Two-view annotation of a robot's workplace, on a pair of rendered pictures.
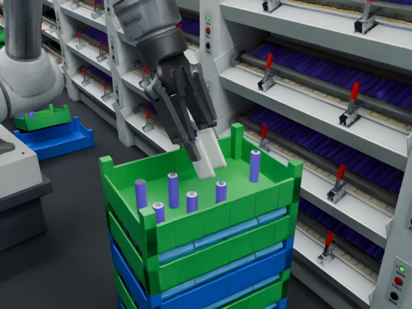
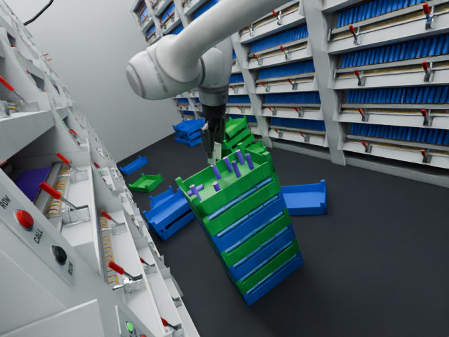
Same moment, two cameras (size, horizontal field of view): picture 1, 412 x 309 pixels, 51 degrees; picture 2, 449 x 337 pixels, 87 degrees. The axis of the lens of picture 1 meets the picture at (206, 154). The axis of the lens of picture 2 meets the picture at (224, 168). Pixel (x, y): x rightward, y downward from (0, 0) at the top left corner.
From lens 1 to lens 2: 1.41 m
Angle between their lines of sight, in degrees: 124
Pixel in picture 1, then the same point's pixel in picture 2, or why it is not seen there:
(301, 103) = (128, 255)
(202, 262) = not seen: hidden behind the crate
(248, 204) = (206, 173)
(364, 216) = (147, 257)
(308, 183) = (159, 287)
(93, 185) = not seen: outside the picture
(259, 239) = not seen: hidden behind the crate
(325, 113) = (124, 241)
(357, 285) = (169, 286)
